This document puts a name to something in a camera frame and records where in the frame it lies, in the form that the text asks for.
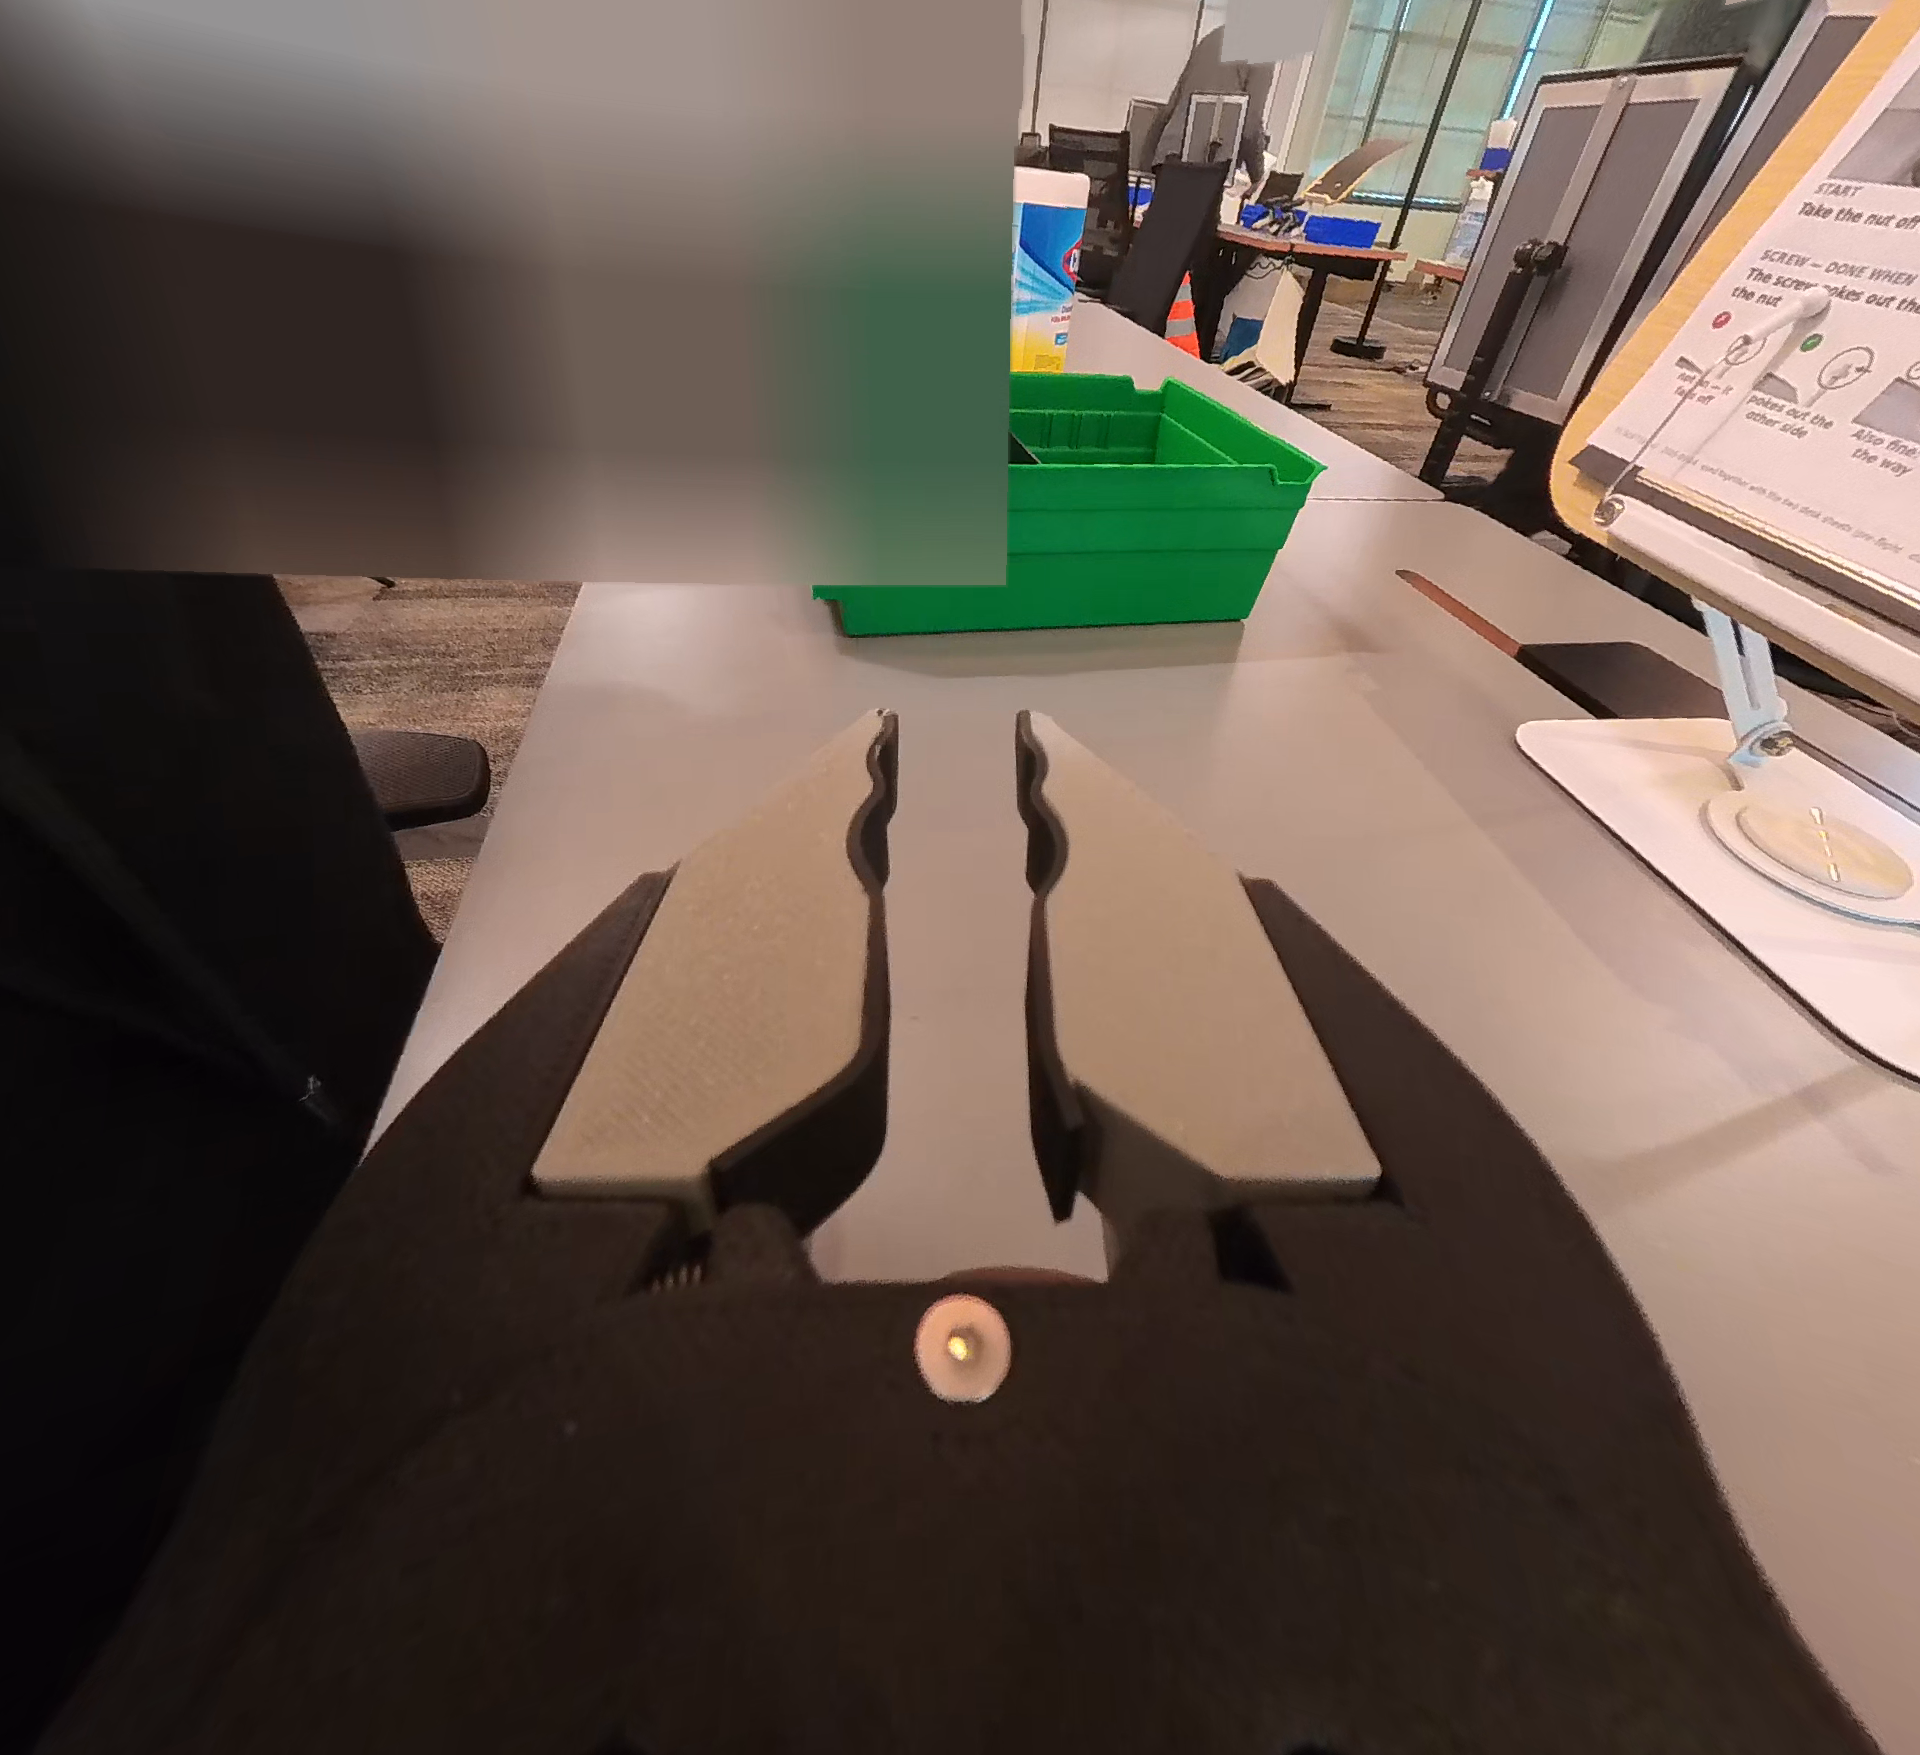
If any black flat desk plate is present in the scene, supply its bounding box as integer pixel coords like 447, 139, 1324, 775
1514, 641, 1727, 722

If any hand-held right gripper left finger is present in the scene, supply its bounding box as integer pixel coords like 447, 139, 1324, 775
528, 707, 902, 1251

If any printed instruction sheet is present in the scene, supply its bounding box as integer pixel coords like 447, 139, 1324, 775
1598, 61, 1920, 588

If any black office chair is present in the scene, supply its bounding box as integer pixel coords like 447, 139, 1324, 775
1108, 158, 1232, 339
353, 731, 492, 828

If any wooden top office desk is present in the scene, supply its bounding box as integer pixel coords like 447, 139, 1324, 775
1212, 219, 1421, 408

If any wipes canister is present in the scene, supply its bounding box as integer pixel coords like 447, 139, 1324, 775
1012, 167, 1092, 378

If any green plastic bin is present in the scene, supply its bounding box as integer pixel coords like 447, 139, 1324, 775
815, 372, 1329, 640

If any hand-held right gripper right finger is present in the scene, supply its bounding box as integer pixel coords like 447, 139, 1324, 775
1016, 707, 1386, 1277

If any grey panel with silver frame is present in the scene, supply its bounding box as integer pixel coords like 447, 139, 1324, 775
1426, 56, 1755, 438

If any wooden book stand white base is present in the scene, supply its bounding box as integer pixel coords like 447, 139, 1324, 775
1514, 0, 1920, 1081

